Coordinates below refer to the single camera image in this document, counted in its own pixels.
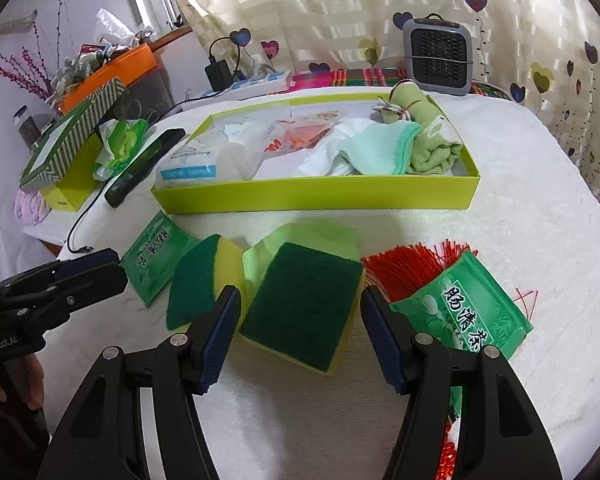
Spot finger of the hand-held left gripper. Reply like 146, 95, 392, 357
0, 248, 121, 301
0, 264, 129, 333

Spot white cotton pad packet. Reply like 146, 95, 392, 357
155, 137, 253, 186

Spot black usb cable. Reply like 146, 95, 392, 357
67, 95, 216, 256

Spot large green tea packet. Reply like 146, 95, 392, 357
389, 252, 535, 421

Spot pink towel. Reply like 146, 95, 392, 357
14, 192, 51, 236

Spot heart print curtain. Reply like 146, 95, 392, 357
157, 0, 600, 201

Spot white power strip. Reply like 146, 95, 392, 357
200, 71, 293, 101

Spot light green sock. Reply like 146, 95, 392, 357
332, 120, 423, 177

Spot green striped box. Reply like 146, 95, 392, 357
20, 76, 126, 191

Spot black smartphone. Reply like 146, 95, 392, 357
105, 128, 187, 208

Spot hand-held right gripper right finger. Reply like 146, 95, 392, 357
360, 285, 563, 480

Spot green towel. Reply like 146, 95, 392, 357
380, 81, 465, 176

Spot yellow green sponge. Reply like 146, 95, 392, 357
237, 242, 366, 375
166, 234, 248, 332

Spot plaid cloth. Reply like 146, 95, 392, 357
290, 67, 511, 98

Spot clear plastic bag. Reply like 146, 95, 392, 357
94, 7, 141, 43

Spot purple flower branches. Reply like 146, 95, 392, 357
0, 0, 68, 106

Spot clear earplug bag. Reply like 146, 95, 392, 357
260, 112, 341, 161

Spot grey desk heater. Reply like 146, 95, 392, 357
401, 14, 478, 97

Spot small lime box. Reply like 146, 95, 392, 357
45, 135, 106, 212

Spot lime green cardboard box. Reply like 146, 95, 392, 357
150, 92, 482, 216

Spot black power adapter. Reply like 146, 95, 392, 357
205, 60, 233, 91

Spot dark glass jar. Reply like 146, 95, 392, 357
12, 105, 41, 151

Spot person's left hand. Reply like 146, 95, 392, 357
0, 356, 45, 412

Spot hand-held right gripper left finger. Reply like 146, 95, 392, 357
39, 284, 242, 480

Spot small green tea packet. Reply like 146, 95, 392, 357
120, 211, 201, 307

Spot orange box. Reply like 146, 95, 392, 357
60, 44, 159, 113

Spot green tissue pack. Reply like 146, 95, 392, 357
92, 117, 151, 181

